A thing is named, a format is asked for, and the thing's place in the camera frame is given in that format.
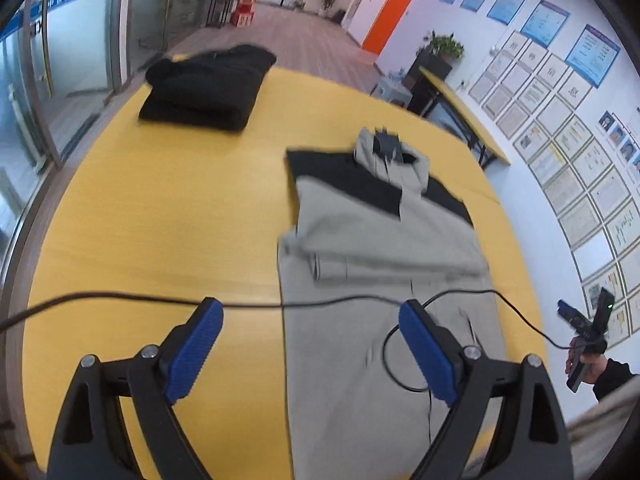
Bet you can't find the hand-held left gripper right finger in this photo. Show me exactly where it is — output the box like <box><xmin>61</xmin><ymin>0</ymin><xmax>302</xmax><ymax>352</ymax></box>
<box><xmin>399</xmin><ymin>300</ymin><xmax>574</xmax><ymax>480</ymax></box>

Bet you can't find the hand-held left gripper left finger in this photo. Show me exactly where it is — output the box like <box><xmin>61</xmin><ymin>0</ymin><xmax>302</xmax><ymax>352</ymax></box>
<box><xmin>47</xmin><ymin>297</ymin><xmax>224</xmax><ymax>480</ymax></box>

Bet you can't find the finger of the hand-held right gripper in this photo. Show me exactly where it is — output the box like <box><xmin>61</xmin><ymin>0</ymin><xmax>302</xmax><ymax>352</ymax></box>
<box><xmin>591</xmin><ymin>287</ymin><xmax>615</xmax><ymax>338</ymax></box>
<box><xmin>557</xmin><ymin>299</ymin><xmax>595</xmax><ymax>336</ymax></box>

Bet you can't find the grey and black jacket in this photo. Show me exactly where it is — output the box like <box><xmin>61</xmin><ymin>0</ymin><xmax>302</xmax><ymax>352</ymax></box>
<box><xmin>277</xmin><ymin>127</ymin><xmax>507</xmax><ymax>480</ymax></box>

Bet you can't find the person's right hand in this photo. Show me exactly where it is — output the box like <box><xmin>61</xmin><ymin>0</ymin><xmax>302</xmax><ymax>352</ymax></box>
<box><xmin>564</xmin><ymin>347</ymin><xmax>609</xmax><ymax>386</ymax></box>

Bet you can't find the person's grey clothing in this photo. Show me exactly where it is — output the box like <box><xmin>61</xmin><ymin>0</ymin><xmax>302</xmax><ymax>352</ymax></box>
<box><xmin>565</xmin><ymin>374</ymin><xmax>640</xmax><ymax>480</ymax></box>

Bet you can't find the yellow side table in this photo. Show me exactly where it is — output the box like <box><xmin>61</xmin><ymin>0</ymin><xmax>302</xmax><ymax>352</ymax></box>
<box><xmin>419</xmin><ymin>66</ymin><xmax>512</xmax><ymax>168</ymax></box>

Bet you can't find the folded black garment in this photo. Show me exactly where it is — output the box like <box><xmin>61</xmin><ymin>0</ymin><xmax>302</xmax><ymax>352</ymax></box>
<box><xmin>138</xmin><ymin>44</ymin><xmax>277</xmax><ymax>134</ymax></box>

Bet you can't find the light grey container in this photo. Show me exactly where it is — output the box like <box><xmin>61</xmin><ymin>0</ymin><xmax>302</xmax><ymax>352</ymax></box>
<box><xmin>370</xmin><ymin>75</ymin><xmax>412</xmax><ymax>109</ymax></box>

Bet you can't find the black cabinet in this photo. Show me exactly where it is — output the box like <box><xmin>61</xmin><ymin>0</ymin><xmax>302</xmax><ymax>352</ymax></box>
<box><xmin>406</xmin><ymin>47</ymin><xmax>453</xmax><ymax>117</ymax></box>

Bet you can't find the green potted plant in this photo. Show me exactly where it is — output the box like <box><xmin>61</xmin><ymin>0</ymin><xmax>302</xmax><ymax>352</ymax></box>
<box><xmin>424</xmin><ymin>30</ymin><xmax>466</xmax><ymax>61</ymax></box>

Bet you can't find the glass partition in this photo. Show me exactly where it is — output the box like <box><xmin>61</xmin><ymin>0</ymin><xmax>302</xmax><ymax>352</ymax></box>
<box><xmin>0</xmin><ymin>0</ymin><xmax>177</xmax><ymax>221</ymax></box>

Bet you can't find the stack of red boxes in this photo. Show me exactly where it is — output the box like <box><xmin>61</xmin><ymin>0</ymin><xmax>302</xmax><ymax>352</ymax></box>
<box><xmin>231</xmin><ymin>0</ymin><xmax>259</xmax><ymax>28</ymax></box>

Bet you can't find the orange door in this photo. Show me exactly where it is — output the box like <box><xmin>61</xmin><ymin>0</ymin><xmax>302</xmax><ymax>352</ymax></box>
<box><xmin>362</xmin><ymin>0</ymin><xmax>426</xmax><ymax>56</ymax></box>

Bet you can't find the black cable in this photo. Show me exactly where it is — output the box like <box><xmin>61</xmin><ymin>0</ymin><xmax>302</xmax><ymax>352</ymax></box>
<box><xmin>0</xmin><ymin>290</ymin><xmax>577</xmax><ymax>448</ymax></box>

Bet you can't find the wall of framed certificates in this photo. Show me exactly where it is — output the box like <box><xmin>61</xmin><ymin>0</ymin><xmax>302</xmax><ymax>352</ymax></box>
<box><xmin>467</xmin><ymin>30</ymin><xmax>640</xmax><ymax>347</ymax></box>

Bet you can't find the row of blue wall posters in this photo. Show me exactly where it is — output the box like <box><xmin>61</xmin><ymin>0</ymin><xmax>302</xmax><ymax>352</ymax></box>
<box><xmin>422</xmin><ymin>0</ymin><xmax>621</xmax><ymax>89</ymax></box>

